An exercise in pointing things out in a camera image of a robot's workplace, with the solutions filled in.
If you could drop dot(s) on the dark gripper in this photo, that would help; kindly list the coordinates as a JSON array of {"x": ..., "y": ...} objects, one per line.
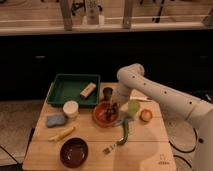
[{"x": 114, "y": 106}]

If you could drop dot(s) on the dark grapes bunch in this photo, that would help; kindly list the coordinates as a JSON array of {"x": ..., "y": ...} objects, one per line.
[{"x": 109, "y": 112}]

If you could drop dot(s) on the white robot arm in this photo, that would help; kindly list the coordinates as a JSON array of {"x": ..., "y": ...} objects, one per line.
[{"x": 198, "y": 112}]

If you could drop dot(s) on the red bowl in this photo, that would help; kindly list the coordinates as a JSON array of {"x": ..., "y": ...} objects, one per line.
[{"x": 99, "y": 117}]

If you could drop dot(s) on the dark maroon bowl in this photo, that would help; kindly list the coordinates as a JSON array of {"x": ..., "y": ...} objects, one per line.
[{"x": 74, "y": 152}]

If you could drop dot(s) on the dark small cup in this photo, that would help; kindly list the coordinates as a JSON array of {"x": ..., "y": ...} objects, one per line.
[{"x": 107, "y": 92}]

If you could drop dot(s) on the light green cup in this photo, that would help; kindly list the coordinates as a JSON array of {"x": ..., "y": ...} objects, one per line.
[{"x": 133, "y": 107}]

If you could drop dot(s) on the wooden block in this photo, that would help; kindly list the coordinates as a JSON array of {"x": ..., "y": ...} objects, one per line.
[{"x": 87, "y": 90}]

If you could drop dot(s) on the green plastic tray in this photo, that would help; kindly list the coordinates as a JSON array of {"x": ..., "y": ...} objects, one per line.
[{"x": 68, "y": 87}]

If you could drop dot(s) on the white round container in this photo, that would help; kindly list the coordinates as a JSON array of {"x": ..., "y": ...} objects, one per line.
[{"x": 70, "y": 108}]

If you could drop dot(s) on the blue sponge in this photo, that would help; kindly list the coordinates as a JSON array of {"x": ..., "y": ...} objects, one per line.
[{"x": 55, "y": 120}]

